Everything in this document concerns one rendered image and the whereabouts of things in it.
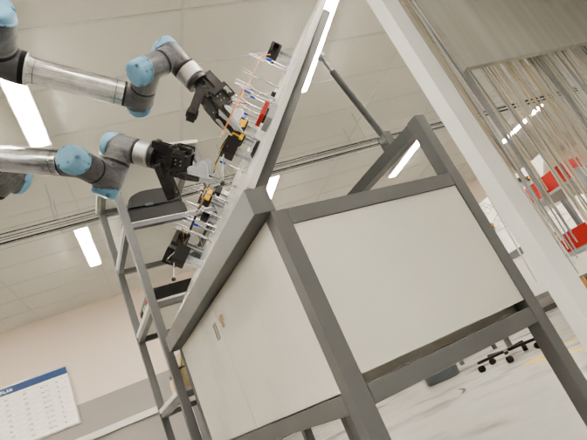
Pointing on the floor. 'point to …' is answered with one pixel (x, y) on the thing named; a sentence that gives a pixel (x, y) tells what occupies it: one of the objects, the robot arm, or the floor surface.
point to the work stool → (504, 354)
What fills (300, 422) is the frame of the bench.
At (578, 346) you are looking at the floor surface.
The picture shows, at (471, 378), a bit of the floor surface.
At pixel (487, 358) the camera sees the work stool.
